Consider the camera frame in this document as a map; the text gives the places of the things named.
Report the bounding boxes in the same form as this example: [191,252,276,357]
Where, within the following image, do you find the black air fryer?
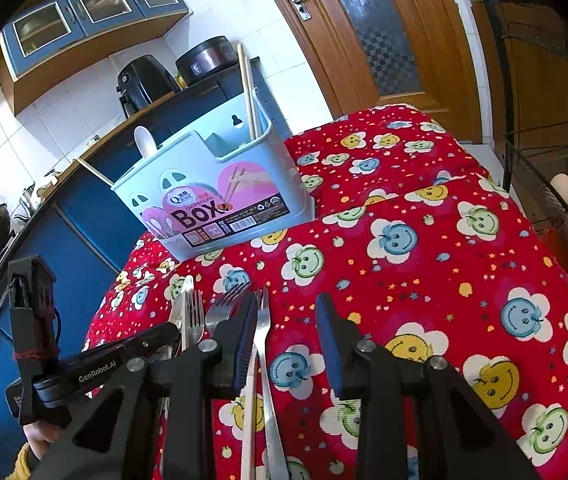
[116,54,181,119]

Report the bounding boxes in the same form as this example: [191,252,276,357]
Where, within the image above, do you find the red smiley flower tablecloth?
[81,104,568,480]

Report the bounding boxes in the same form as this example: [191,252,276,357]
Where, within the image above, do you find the white chopstick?
[240,355,259,480]

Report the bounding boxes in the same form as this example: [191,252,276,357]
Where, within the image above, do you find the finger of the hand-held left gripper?
[90,321,181,362]

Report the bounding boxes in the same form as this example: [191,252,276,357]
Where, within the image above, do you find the light blue plastic utensil box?
[110,87,323,264]

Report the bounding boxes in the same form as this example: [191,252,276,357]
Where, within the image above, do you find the steel cups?
[16,182,47,217]

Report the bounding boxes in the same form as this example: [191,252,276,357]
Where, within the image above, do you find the black metal rack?
[473,0,568,413]

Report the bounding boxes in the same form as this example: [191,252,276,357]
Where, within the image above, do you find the wooden door with glass pane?
[253,0,491,127]

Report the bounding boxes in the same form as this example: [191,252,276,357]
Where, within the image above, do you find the blue wall cabinet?
[0,0,191,117]

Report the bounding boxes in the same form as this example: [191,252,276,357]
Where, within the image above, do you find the blue kitchen counter cabinet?
[0,59,292,480]

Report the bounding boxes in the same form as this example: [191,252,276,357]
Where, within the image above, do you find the person's left hand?
[23,423,64,462]

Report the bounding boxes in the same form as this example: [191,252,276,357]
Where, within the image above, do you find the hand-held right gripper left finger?
[29,292,261,480]

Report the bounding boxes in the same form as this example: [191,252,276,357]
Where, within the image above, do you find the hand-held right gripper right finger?
[315,293,540,480]

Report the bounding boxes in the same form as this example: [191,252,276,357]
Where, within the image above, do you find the dark rice cooker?
[174,35,241,87]

